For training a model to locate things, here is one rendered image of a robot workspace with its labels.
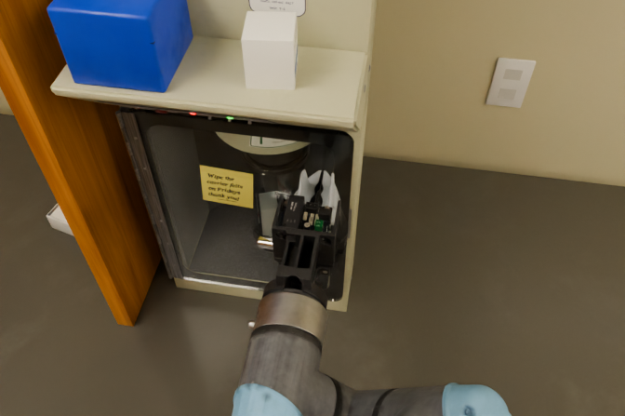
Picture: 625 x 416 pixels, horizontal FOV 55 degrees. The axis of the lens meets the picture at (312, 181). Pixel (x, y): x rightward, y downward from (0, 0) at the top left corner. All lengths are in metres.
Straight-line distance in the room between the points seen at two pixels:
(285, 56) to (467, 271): 0.71
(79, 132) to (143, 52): 0.27
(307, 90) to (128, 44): 0.18
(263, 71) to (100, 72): 0.16
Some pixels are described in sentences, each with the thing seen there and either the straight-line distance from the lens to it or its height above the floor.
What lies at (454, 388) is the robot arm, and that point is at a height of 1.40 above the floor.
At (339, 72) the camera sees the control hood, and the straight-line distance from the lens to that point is 0.64.
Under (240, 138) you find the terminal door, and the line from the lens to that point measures 0.78.
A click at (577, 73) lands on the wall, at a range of 1.26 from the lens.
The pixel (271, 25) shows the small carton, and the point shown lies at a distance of 0.60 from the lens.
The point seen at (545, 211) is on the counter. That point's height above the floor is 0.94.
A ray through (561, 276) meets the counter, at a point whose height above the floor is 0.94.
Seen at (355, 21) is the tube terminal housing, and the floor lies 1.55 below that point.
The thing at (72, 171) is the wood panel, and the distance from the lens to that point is 0.84.
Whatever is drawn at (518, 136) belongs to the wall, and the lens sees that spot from 1.35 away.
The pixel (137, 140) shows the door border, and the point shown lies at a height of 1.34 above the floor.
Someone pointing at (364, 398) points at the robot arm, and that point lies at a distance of 0.62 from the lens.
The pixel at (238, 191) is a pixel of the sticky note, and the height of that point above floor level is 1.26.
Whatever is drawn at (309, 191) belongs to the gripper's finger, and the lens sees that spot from 0.77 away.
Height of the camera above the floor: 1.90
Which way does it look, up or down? 48 degrees down
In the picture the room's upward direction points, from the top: straight up
